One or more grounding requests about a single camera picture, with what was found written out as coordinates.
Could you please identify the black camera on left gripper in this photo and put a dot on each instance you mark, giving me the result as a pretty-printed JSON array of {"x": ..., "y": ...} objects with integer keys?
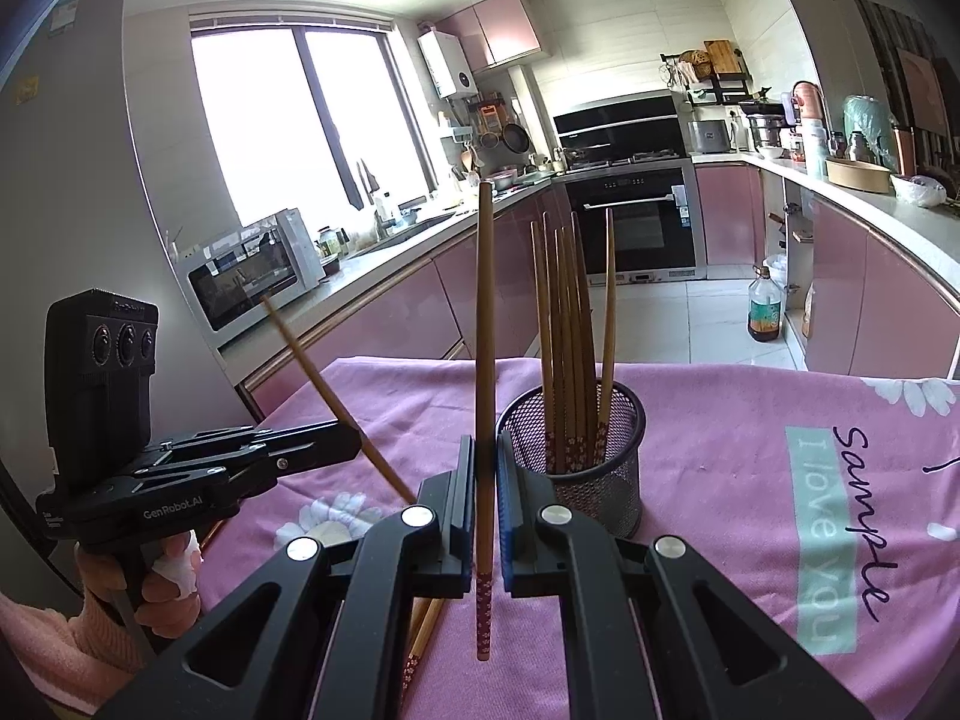
[{"x": 99, "y": 354}]

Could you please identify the pink sleeve left forearm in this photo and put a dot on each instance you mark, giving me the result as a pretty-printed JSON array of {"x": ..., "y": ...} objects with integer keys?
[{"x": 76, "y": 663}]

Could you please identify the white microwave oven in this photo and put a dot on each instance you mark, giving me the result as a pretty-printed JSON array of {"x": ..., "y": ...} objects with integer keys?
[{"x": 225, "y": 280}]

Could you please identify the black mesh utensil cup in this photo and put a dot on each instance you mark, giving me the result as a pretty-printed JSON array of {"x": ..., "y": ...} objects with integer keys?
[{"x": 606, "y": 486}]

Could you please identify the white water heater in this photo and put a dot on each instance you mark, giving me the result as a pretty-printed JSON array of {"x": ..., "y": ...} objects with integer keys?
[{"x": 448, "y": 66}]

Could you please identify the green bag on counter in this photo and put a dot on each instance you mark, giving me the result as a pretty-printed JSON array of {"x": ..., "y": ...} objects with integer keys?
[{"x": 869, "y": 132}]

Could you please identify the chopstick in cup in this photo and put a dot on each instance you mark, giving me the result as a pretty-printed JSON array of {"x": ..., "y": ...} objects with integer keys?
[{"x": 565, "y": 331}]

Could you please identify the black built-in oven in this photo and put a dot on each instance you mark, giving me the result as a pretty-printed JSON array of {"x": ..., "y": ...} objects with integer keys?
[{"x": 656, "y": 215}]

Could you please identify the black range hood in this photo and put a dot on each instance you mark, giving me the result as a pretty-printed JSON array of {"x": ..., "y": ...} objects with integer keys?
[{"x": 622, "y": 128}]

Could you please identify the person's left hand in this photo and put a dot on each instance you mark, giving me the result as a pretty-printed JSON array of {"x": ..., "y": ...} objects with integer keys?
[{"x": 170, "y": 601}]

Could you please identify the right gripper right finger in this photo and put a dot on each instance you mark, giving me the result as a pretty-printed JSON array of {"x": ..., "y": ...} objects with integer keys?
[{"x": 651, "y": 630}]

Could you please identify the wooden chopstick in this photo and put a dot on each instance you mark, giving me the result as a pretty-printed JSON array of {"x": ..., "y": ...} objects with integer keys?
[
  {"x": 340, "y": 411},
  {"x": 420, "y": 609},
  {"x": 426, "y": 633},
  {"x": 484, "y": 422}
]

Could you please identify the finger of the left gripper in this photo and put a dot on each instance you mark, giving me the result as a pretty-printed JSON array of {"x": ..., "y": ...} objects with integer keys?
[
  {"x": 321, "y": 443},
  {"x": 210, "y": 442}
]

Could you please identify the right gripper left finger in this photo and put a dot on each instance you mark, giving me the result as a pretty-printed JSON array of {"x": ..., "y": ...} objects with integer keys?
[{"x": 318, "y": 632}]

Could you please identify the cooking oil bottle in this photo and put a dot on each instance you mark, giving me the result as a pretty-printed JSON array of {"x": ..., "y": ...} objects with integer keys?
[{"x": 764, "y": 316}]

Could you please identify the pink floral tablecloth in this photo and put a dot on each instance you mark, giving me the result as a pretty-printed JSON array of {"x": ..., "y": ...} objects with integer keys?
[{"x": 831, "y": 501}]

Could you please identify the black frying pan hanging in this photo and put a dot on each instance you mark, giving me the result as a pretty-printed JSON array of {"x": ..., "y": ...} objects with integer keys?
[{"x": 513, "y": 136}]

